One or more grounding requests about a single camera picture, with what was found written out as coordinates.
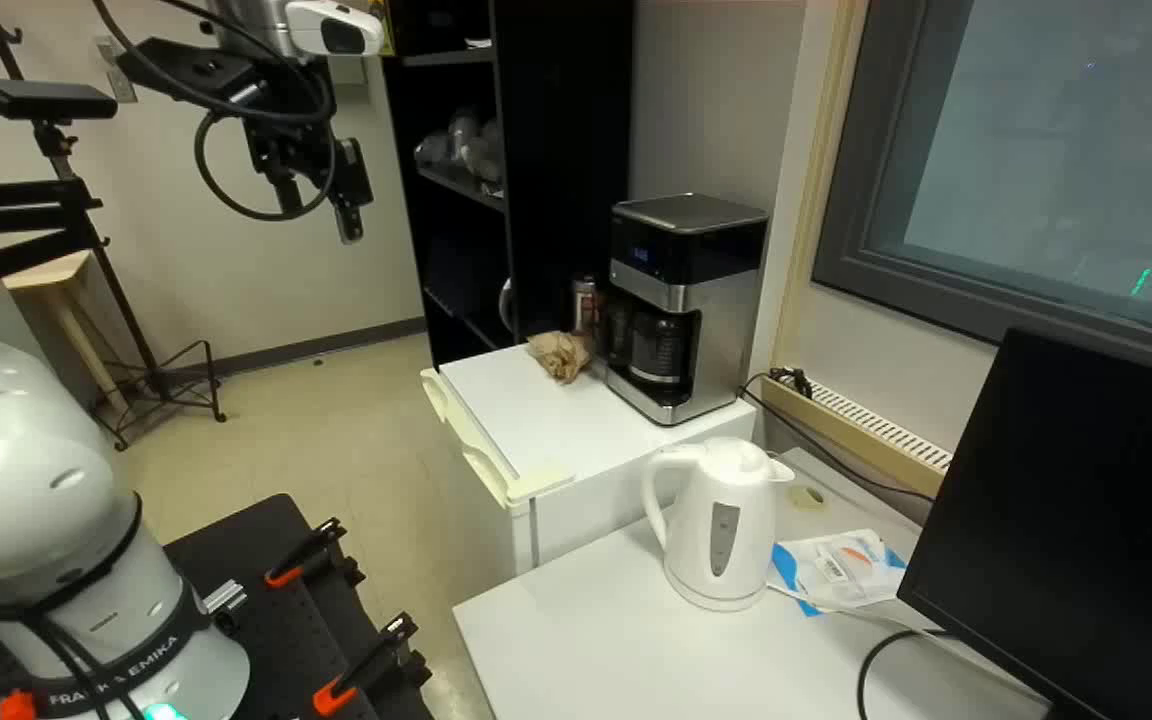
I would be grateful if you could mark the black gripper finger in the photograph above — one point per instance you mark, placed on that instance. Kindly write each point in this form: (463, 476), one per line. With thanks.
(366, 183)
(340, 184)

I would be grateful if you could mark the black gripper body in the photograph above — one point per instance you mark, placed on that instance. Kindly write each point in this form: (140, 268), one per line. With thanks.
(286, 135)

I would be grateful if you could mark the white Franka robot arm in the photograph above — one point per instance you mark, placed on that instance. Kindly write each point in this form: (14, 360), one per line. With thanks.
(29, 506)

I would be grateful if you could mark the black silver coffee machine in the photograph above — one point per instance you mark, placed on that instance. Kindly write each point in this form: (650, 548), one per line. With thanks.
(681, 307)

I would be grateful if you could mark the clear plastic bags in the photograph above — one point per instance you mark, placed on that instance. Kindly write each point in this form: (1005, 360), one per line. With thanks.
(463, 148)

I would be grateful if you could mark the black shelving unit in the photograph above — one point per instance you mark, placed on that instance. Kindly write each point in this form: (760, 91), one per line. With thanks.
(551, 162)

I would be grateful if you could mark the black tripod stand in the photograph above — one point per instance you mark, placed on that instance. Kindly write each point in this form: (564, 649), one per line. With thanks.
(99, 253)

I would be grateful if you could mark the small red-labelled bottle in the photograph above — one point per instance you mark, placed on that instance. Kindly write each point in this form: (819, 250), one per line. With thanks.
(587, 307)

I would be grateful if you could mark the crumpled brown paper bag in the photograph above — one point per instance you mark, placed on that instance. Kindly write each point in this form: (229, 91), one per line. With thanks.
(558, 358)

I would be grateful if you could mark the light wooden stool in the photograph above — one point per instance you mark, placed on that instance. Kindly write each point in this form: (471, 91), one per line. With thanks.
(62, 314)

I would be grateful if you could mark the white mini fridge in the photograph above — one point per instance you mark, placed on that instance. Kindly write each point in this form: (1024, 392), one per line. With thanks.
(561, 440)

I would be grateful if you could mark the black perforated mounting table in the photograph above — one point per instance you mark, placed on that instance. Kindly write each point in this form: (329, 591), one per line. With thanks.
(282, 627)

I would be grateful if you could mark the white electric kettle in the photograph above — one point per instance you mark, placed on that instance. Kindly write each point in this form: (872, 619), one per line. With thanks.
(719, 524)

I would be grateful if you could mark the blue white plastic packet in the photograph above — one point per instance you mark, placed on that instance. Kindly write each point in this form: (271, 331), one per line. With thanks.
(840, 565)

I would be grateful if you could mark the black computer monitor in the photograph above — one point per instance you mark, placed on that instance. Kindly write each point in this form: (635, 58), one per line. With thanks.
(1083, 533)

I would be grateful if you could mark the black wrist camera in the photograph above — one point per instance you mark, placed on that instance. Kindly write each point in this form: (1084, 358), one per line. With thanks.
(190, 66)

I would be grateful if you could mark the black camera on tripod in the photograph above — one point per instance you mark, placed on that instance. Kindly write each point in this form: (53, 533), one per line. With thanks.
(42, 96)

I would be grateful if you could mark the black wall plug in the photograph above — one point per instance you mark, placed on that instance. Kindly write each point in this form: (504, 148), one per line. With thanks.
(794, 383)

